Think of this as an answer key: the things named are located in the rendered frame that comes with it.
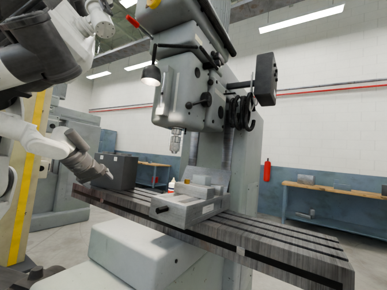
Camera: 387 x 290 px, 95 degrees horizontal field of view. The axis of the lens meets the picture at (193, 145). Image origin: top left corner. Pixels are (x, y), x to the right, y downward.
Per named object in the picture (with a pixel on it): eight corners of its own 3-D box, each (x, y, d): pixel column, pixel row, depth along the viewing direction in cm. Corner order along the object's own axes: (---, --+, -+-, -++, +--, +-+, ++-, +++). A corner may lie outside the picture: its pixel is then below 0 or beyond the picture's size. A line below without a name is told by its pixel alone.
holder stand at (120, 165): (120, 191, 94) (125, 153, 95) (89, 184, 101) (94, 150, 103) (135, 188, 105) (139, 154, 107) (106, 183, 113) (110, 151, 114)
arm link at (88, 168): (77, 189, 73) (56, 172, 65) (80, 172, 80) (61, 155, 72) (107, 177, 74) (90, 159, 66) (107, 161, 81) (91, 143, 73)
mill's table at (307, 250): (354, 311, 38) (355, 271, 39) (70, 196, 103) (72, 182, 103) (336, 262, 58) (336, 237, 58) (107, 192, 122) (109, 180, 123)
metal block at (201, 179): (204, 191, 69) (205, 176, 70) (191, 189, 73) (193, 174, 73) (210, 190, 74) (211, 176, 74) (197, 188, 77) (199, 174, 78)
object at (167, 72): (162, 114, 72) (168, 64, 73) (155, 114, 74) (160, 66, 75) (169, 117, 75) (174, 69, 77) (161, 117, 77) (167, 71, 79)
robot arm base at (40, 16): (-15, 23, 36) (46, 9, 39) (-4, 20, 44) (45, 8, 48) (42, 91, 46) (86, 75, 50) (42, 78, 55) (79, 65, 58)
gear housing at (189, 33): (192, 40, 69) (194, 16, 70) (147, 54, 82) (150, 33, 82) (223, 78, 97) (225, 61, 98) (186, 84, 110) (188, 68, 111)
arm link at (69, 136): (61, 170, 65) (36, 149, 57) (66, 151, 73) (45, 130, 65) (91, 158, 66) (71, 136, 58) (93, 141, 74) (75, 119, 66)
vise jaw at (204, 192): (206, 200, 62) (207, 188, 62) (173, 191, 70) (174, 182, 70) (213, 198, 67) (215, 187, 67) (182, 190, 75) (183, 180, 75)
